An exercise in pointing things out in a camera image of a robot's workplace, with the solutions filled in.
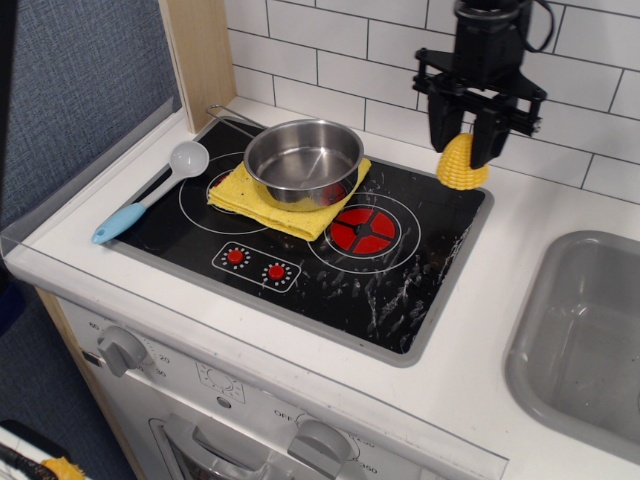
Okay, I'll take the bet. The wooden side post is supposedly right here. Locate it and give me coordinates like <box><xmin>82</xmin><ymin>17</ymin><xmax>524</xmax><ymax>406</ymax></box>
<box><xmin>159</xmin><ymin>0</ymin><xmax>237</xmax><ymax>134</ymax></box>

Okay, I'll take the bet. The yellow object bottom left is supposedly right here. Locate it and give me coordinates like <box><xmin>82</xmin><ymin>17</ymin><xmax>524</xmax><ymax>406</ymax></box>
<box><xmin>41</xmin><ymin>457</ymin><xmax>87</xmax><ymax>480</ymax></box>

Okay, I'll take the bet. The black toy stovetop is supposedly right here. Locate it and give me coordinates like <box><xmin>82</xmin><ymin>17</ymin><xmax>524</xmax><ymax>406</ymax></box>
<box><xmin>110</xmin><ymin>116</ymin><xmax>496</xmax><ymax>369</ymax></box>

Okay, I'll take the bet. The grey sink basin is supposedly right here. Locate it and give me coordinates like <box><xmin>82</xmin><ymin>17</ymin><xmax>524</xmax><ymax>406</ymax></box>
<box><xmin>505</xmin><ymin>231</ymin><xmax>639</xmax><ymax>463</ymax></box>

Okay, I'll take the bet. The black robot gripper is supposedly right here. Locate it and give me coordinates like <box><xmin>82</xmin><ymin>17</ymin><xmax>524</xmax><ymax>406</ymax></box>
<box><xmin>414</xmin><ymin>12</ymin><xmax>546</xmax><ymax>169</ymax></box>

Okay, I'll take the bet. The yellow toy corn piece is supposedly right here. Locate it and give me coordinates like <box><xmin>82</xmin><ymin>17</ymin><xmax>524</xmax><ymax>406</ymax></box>
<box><xmin>436</xmin><ymin>133</ymin><xmax>490</xmax><ymax>191</ymax></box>

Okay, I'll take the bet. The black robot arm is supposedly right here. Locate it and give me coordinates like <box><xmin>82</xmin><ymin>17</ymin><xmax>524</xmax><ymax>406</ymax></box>
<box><xmin>413</xmin><ymin>1</ymin><xmax>547</xmax><ymax>170</ymax></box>

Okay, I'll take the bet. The stainless steel pan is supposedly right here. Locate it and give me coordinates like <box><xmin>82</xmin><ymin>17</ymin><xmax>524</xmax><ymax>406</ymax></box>
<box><xmin>207</xmin><ymin>104</ymin><xmax>364</xmax><ymax>213</ymax></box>

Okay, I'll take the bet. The grey oven knob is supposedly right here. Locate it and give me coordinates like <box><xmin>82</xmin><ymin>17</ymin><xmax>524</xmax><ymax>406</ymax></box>
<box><xmin>98</xmin><ymin>326</ymin><xmax>147</xmax><ymax>378</ymax></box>
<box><xmin>287</xmin><ymin>420</ymin><xmax>352</xmax><ymax>479</ymax></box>

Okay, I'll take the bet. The white spoon blue handle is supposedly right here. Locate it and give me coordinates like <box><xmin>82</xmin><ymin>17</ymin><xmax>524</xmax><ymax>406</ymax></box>
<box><xmin>91</xmin><ymin>141</ymin><xmax>210</xmax><ymax>244</ymax></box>

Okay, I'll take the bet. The grey right oven knob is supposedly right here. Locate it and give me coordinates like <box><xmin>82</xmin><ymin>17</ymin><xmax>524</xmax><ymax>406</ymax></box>
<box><xmin>287</xmin><ymin>420</ymin><xmax>352</xmax><ymax>479</ymax></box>

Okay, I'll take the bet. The white toy oven front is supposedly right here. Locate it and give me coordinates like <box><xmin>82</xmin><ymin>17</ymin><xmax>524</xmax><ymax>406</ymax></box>
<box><xmin>60</xmin><ymin>301</ymin><xmax>507</xmax><ymax>479</ymax></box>

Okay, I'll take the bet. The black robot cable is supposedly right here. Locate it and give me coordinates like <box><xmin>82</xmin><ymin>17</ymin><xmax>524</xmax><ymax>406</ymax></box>
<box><xmin>522</xmin><ymin>0</ymin><xmax>555</xmax><ymax>54</ymax></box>

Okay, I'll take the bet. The grey left oven knob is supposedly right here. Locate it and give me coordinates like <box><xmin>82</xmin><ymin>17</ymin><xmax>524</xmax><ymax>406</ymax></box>
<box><xmin>98</xmin><ymin>326</ymin><xmax>147</xmax><ymax>378</ymax></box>

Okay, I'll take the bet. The yellow folded cloth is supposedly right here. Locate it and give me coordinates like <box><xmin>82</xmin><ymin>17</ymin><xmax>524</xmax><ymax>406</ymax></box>
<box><xmin>207</xmin><ymin>158</ymin><xmax>372</xmax><ymax>241</ymax></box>

